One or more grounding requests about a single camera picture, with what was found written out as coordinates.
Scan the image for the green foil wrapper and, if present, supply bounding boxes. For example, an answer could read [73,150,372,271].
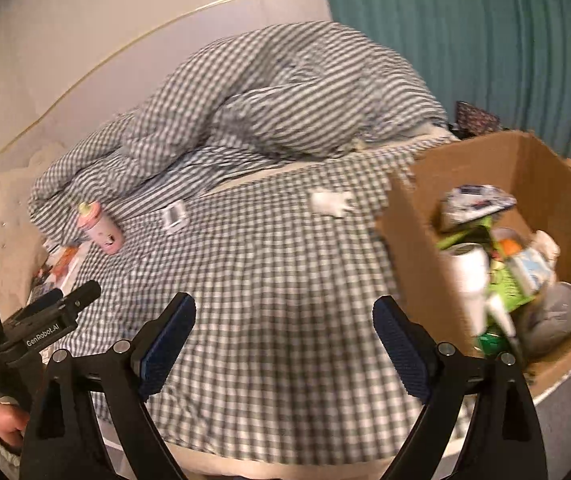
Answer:
[476,330,510,358]

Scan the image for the clear plastic water bottle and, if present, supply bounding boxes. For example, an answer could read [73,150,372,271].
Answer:
[517,282,571,358]

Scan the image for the green snack bag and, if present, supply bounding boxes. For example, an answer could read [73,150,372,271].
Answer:
[435,216,537,316]

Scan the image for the blue white tissue pack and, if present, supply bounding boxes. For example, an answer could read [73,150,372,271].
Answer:
[507,247,553,296]

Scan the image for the white small bottle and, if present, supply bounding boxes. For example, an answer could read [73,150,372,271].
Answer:
[445,243,489,337]

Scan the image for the cream socks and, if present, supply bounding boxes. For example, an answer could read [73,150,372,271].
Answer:
[531,230,561,269]

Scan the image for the grey patterned pouch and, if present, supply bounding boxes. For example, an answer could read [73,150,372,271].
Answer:
[441,184,517,232]

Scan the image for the white tube with purple label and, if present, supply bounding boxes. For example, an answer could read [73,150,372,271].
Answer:
[486,292,517,339]

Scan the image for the tape roll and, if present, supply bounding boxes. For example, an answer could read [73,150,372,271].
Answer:
[491,228,526,258]

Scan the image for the clutter of boxes beside bed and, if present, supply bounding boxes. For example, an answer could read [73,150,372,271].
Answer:
[28,242,91,304]

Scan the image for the person's left hand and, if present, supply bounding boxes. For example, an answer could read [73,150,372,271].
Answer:
[0,403,29,451]

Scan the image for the pink children's drinking cup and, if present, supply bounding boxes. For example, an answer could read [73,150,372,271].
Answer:
[77,202,125,255]

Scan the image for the white charger plug pack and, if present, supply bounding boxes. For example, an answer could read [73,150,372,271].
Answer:
[162,200,189,233]

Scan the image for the brown cardboard box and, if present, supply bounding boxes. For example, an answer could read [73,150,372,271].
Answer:
[377,131,571,396]

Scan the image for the grey checked duvet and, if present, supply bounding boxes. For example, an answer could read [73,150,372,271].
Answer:
[28,22,447,244]

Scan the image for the teal curtain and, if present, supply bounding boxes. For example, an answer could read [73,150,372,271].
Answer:
[328,0,571,156]

